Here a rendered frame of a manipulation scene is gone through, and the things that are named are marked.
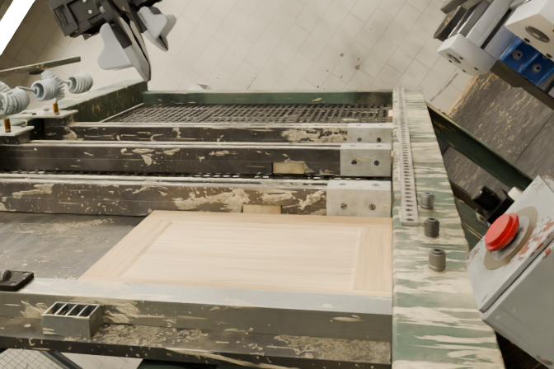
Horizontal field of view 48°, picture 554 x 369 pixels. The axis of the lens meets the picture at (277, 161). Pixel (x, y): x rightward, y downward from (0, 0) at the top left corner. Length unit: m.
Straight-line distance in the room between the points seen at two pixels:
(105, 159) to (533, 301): 1.34
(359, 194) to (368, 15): 5.31
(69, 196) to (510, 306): 1.04
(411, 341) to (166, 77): 5.98
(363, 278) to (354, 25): 5.57
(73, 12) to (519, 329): 0.66
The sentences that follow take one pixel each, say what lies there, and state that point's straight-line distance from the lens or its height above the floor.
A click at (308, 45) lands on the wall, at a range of 6.43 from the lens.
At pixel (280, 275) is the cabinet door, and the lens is 0.99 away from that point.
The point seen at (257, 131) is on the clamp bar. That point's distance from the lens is 1.84.
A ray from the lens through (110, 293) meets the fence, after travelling 0.93.
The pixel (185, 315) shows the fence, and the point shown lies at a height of 1.12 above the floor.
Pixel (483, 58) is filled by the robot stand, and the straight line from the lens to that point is 1.28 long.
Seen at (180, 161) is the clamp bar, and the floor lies 1.34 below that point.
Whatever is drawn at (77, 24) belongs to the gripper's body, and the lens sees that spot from 0.89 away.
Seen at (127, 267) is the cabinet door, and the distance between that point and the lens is 1.06.
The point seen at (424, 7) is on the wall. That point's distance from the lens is 6.55.
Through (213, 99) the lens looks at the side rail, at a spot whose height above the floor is 1.51.
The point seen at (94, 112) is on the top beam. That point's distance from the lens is 2.44.
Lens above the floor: 1.14
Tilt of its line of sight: level
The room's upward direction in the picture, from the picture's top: 55 degrees counter-clockwise
